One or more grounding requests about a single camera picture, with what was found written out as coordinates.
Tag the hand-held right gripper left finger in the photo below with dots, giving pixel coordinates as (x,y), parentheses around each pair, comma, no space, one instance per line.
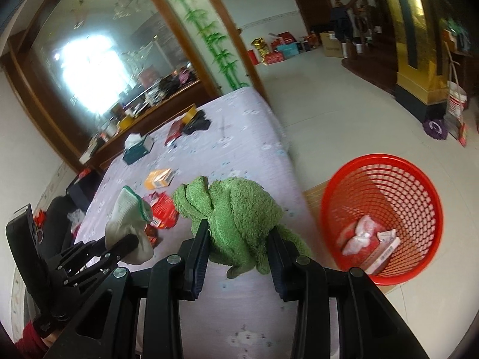
(200,256)

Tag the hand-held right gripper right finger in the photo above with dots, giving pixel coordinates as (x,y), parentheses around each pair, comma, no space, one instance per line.
(277,269)

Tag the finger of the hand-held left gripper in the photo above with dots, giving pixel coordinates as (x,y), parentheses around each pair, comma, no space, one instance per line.
(89,273)
(121,246)

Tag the white sock with green trim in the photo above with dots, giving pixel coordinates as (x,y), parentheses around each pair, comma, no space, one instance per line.
(131,224)

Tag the red wrapper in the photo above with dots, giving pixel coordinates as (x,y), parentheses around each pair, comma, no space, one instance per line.
(164,211)

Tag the green towel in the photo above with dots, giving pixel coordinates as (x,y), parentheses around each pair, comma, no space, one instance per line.
(235,213)

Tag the red plastic mesh basket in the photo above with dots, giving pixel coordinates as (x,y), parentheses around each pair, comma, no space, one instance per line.
(378,209)

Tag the person's left forearm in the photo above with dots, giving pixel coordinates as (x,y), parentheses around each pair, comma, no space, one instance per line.
(33,340)

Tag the black bag with red trim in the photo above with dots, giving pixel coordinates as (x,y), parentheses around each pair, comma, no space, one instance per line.
(83,190)

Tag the orange box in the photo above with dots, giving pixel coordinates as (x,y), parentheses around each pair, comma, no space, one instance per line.
(159,179)

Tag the flat cardboard sheet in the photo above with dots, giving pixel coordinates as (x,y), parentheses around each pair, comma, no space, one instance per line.
(314,194)

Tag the white plastic wrapper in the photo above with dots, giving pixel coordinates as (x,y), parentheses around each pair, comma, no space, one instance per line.
(361,233)

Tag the purple floral tablecloth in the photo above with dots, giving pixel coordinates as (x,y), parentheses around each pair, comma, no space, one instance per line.
(217,164)

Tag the teal tissue box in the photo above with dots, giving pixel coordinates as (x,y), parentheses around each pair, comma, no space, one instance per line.
(137,149)

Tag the red and white carton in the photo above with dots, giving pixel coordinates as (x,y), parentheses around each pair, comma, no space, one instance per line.
(383,250)

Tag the dark red packet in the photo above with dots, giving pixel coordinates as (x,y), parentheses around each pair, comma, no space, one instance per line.
(174,132)

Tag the black cloth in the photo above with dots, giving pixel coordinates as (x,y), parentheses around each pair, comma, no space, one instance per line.
(197,123)

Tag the wooden sideboard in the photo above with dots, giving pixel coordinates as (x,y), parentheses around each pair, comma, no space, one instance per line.
(149,116)

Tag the yellow box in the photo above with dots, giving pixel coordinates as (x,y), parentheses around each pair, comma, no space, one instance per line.
(190,115)

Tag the flat red gift box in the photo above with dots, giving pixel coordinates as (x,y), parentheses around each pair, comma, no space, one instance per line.
(274,57)

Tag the teal gift box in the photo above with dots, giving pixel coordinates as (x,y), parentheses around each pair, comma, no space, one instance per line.
(288,48)

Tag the bamboo painted glass panel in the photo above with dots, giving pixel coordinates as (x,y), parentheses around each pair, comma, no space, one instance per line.
(204,30)

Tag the cardboard box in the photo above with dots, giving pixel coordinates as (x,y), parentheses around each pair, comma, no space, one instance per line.
(332,43)

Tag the white and red sack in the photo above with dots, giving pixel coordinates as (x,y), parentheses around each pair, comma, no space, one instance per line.
(457,103)

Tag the wooden broom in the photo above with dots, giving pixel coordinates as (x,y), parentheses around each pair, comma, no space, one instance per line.
(454,82)

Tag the gold tiled pillar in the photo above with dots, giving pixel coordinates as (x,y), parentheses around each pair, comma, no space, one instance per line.
(415,37)

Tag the large wood-framed wall mirror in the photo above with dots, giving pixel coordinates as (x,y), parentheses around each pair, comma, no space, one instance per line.
(97,56)

